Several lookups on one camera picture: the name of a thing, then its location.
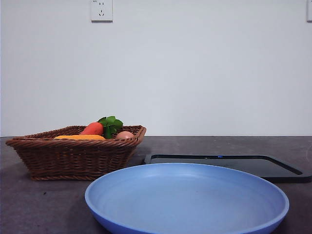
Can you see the brown wicker basket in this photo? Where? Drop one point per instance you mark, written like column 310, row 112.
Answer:
column 73, row 158

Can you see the white wall plate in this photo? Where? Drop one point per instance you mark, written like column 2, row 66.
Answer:
column 309, row 11

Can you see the black rectangular tray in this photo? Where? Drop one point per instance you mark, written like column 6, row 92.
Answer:
column 268, row 168

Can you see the blue round plate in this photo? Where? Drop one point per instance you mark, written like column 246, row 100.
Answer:
column 185, row 200

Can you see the orange-yellow corn cob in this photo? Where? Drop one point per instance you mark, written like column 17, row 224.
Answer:
column 80, row 137

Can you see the orange carrot with green leaves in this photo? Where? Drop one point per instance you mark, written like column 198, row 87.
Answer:
column 93, row 128

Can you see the white wall socket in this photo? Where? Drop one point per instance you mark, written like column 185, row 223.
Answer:
column 102, row 11

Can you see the brown egg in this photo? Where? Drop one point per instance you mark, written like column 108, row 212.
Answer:
column 125, row 135

